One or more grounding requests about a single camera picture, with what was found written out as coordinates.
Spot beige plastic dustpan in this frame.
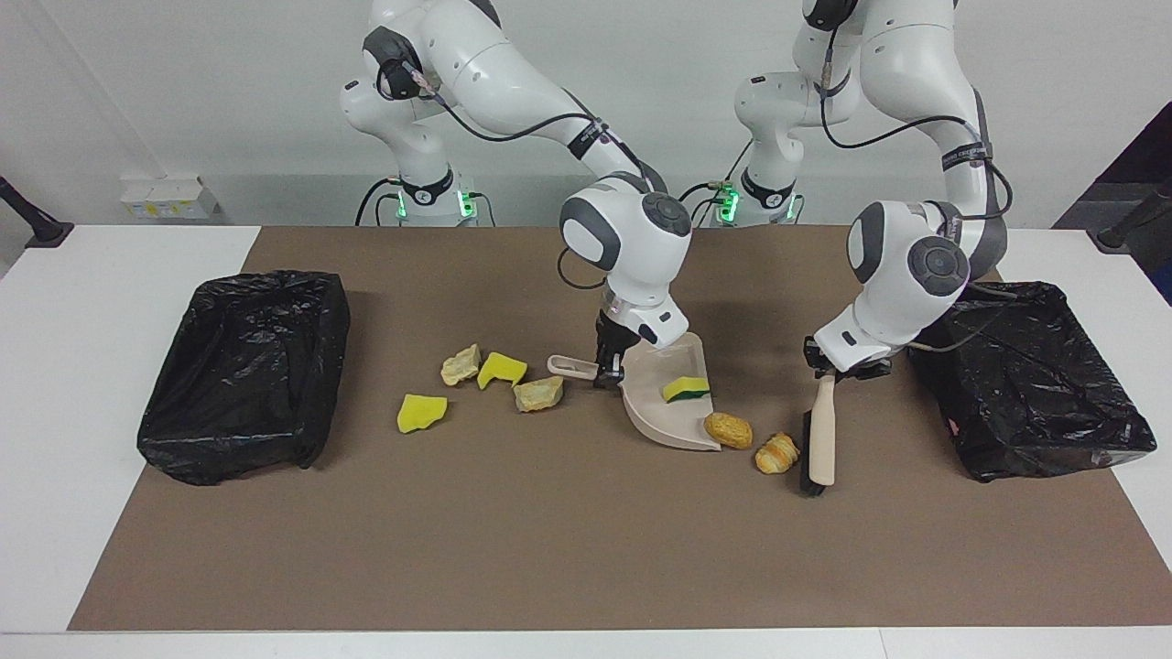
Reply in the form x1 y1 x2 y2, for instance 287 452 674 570
547 332 722 452

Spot beige brush black bristles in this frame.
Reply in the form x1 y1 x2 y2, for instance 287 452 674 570
799 373 840 498

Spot striped croissant toy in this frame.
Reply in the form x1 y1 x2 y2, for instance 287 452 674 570
754 432 801 477

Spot notched yellow sponge piece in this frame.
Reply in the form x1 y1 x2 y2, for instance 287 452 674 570
476 351 529 392

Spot brown bread roll toy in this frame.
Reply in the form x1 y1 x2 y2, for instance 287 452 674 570
702 412 754 450

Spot chunky beige stone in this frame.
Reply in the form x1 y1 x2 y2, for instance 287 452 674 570
440 343 483 386

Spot black bagged bin pink spot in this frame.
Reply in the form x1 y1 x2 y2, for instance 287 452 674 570
903 280 1158 483

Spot brown paper table mat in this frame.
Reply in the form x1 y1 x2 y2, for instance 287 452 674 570
69 226 1172 632

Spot black stand leg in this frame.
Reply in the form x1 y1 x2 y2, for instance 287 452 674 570
1095 179 1172 254
0 176 75 250

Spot black base cable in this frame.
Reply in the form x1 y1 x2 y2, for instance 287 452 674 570
679 181 733 227
354 176 405 227

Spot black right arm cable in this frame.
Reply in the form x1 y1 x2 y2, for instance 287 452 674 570
403 59 642 294

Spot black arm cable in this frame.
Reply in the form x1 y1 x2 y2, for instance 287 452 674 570
818 55 1019 355
403 59 642 294

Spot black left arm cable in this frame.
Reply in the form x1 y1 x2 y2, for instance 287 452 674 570
818 55 1019 355

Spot white wall power strip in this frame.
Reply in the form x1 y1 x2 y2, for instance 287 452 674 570
119 175 220 221

